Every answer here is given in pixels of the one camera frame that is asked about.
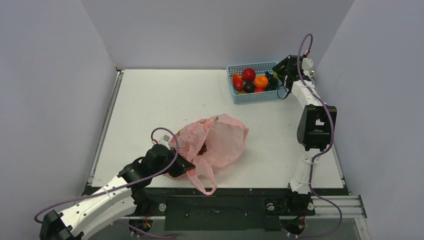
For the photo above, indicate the red fake apple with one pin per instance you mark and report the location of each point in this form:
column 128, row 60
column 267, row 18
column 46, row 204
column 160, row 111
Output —
column 248, row 75

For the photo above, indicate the black fake grapes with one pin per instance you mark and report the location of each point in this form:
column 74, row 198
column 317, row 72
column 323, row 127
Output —
column 273, row 82

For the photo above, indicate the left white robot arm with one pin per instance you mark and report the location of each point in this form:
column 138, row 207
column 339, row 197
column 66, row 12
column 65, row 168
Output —
column 120, row 197

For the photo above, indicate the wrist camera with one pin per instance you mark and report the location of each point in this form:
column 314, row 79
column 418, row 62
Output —
column 307, row 64
column 164, row 140

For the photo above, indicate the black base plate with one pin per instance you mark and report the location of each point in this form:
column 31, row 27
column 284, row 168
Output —
column 176, row 209

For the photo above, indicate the small red fake fruit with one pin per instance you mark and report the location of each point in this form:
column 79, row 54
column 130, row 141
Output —
column 259, row 90

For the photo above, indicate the red fake mango slice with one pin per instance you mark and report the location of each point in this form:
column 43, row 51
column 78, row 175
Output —
column 237, row 82

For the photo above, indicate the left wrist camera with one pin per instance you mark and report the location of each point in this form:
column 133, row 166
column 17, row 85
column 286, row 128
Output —
column 164, row 140

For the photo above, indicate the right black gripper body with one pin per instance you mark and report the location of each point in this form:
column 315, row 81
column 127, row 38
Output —
column 278, row 74

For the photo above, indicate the blue plastic basket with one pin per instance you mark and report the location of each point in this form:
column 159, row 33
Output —
column 260, row 69

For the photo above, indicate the red fake grapes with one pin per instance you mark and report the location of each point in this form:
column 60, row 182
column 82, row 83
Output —
column 202, row 150

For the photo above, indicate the dark brown fake fruit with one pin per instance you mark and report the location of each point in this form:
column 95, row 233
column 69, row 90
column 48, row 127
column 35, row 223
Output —
column 249, row 87

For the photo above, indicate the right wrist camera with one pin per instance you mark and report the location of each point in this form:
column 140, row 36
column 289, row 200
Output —
column 307, row 64

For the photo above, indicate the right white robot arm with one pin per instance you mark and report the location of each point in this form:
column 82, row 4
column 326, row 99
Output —
column 315, row 131

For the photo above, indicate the pink plastic bag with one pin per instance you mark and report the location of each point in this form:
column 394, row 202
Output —
column 225, row 138

